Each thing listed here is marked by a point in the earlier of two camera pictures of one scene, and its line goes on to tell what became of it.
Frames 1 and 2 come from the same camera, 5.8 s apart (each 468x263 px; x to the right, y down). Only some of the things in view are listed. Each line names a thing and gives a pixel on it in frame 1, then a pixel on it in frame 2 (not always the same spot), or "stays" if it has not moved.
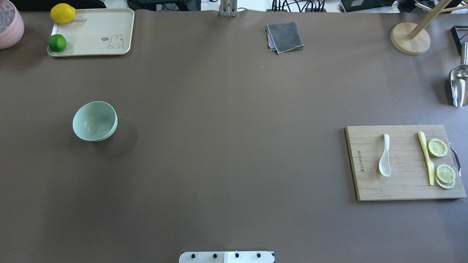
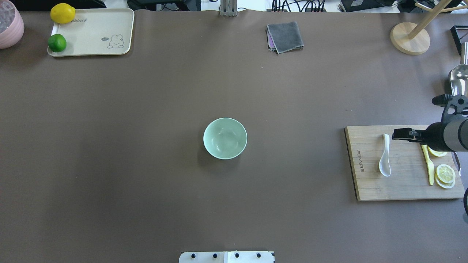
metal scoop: [458, 79] stays
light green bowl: [94, 121] → [225, 138]
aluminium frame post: [228, 8] stays
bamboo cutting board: [403, 162] stays
